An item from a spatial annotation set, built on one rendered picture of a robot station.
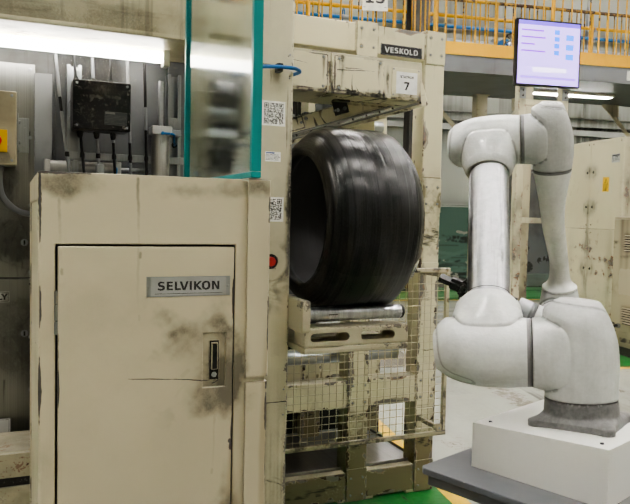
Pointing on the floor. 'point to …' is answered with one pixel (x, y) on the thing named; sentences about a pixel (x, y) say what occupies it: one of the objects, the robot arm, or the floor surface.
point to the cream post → (275, 83)
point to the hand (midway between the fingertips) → (450, 281)
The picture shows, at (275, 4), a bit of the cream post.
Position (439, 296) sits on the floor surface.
